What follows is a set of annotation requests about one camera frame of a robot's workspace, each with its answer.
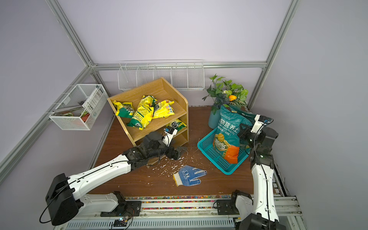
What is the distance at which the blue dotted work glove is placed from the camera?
84 cm

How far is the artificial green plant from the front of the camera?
2.61ft

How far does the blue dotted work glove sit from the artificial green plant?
0.37m
